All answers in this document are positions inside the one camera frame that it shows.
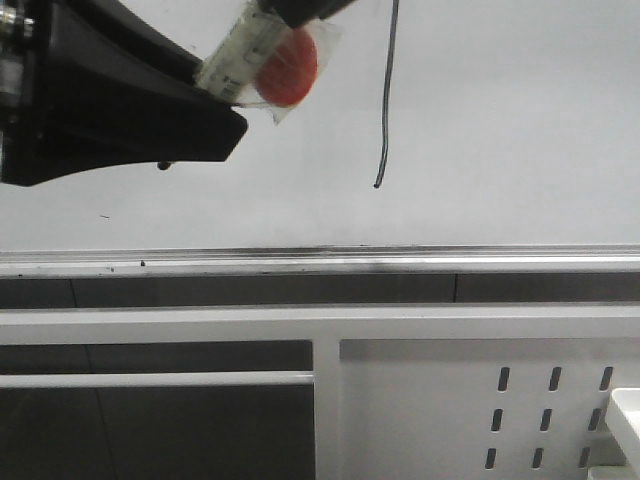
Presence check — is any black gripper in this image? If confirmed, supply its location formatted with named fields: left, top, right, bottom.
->
left=1, top=1, right=248, bottom=186

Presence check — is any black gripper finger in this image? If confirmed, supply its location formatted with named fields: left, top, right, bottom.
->
left=259, top=0, right=354, bottom=28

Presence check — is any red round magnet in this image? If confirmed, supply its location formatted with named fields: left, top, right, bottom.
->
left=254, top=28, right=319, bottom=107

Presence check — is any white whiteboard marker black tip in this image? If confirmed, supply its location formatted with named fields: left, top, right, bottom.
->
left=157, top=0, right=291, bottom=171

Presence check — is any white whiteboard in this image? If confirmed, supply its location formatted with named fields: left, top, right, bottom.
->
left=1, top=1, right=639, bottom=251

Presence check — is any white metal pegboard stand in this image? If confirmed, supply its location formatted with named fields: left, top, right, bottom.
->
left=1, top=304, right=639, bottom=479

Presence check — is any white plastic upper tray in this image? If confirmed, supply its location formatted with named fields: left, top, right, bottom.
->
left=603, top=388, right=640, bottom=466

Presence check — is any white plastic tray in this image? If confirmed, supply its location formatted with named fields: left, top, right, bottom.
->
left=587, top=465, right=639, bottom=480
left=603, top=388, right=640, bottom=466

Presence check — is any white plastic lower tray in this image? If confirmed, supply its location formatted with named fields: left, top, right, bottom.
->
left=587, top=465, right=639, bottom=480

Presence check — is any aluminium whiteboard tray rail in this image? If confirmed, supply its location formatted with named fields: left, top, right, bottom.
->
left=1, top=245, right=639, bottom=279

